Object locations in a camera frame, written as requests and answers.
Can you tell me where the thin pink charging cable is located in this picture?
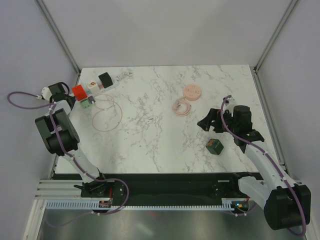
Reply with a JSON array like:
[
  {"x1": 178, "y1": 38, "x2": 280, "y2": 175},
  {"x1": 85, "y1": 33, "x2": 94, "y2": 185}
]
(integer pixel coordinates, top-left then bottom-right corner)
[{"x1": 92, "y1": 93, "x2": 123, "y2": 132}]

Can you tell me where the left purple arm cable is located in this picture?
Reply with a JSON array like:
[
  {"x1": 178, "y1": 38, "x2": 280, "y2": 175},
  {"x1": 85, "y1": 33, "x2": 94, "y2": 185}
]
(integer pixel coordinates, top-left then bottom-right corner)
[{"x1": 7, "y1": 91, "x2": 131, "y2": 228}]

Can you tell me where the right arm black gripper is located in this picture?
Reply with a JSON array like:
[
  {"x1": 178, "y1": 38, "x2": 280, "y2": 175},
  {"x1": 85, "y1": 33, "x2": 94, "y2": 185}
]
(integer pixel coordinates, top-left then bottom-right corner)
[{"x1": 197, "y1": 108, "x2": 239, "y2": 135}]

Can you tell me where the white cube adapter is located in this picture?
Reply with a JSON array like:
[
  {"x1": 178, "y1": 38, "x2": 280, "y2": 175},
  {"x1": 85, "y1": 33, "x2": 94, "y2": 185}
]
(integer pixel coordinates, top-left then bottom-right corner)
[{"x1": 86, "y1": 80, "x2": 100, "y2": 95}]

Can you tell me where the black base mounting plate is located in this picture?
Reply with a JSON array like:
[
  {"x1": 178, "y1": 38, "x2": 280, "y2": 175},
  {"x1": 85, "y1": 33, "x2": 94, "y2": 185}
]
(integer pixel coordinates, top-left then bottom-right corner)
[{"x1": 77, "y1": 172, "x2": 248, "y2": 205}]

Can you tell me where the white slotted cable duct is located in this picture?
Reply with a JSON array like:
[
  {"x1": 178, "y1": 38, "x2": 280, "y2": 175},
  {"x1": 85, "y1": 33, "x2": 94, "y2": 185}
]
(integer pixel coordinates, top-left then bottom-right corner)
[{"x1": 45, "y1": 198, "x2": 250, "y2": 211}]

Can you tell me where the white power strip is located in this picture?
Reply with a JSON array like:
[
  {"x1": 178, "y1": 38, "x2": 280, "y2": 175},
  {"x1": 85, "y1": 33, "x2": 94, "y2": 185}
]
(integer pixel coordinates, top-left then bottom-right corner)
[{"x1": 69, "y1": 75, "x2": 119, "y2": 108}]

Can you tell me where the dark green cube plug adapter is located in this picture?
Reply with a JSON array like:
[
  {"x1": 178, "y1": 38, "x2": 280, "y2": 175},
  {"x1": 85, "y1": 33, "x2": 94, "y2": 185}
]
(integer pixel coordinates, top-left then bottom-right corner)
[{"x1": 205, "y1": 138, "x2": 224, "y2": 155}]

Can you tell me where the pink round power socket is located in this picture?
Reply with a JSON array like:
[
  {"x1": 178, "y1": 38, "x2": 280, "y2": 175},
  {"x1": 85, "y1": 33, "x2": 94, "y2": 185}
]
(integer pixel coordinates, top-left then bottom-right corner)
[{"x1": 183, "y1": 84, "x2": 202, "y2": 101}]

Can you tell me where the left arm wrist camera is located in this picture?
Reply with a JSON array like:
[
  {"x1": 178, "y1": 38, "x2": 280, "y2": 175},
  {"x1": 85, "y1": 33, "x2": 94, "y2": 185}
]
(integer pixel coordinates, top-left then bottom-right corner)
[{"x1": 41, "y1": 87, "x2": 52, "y2": 102}]

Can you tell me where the pink coiled socket cord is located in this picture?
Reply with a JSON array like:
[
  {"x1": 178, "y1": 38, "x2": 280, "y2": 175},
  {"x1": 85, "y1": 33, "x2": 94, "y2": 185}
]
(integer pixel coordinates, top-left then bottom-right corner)
[{"x1": 171, "y1": 97, "x2": 192, "y2": 117}]

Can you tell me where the red cube adapter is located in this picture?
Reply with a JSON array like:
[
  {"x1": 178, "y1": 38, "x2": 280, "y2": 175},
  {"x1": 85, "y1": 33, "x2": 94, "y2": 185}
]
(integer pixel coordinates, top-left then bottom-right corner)
[{"x1": 71, "y1": 84, "x2": 88, "y2": 102}]

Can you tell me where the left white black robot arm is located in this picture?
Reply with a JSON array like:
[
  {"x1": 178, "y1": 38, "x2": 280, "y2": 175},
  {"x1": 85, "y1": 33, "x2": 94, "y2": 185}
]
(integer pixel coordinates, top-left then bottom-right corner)
[{"x1": 35, "y1": 82, "x2": 218, "y2": 199}]

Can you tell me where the black cube adapter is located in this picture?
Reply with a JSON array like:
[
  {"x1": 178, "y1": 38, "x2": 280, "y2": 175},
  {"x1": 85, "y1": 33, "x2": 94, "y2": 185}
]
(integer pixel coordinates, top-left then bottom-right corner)
[{"x1": 98, "y1": 72, "x2": 114, "y2": 89}]

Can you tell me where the white power strip cord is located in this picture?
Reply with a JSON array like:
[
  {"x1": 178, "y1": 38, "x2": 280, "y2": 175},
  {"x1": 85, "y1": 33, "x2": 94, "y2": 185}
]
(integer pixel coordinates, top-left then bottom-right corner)
[{"x1": 115, "y1": 70, "x2": 133, "y2": 81}]

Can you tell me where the grey small charger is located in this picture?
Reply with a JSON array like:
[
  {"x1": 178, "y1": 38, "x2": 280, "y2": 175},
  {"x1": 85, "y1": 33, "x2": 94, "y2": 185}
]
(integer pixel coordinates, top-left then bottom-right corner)
[{"x1": 88, "y1": 95, "x2": 96, "y2": 104}]

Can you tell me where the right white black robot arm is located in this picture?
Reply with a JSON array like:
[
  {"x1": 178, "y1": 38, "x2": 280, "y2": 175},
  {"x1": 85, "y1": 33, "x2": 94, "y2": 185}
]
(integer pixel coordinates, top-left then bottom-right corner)
[{"x1": 209, "y1": 105, "x2": 311, "y2": 231}]

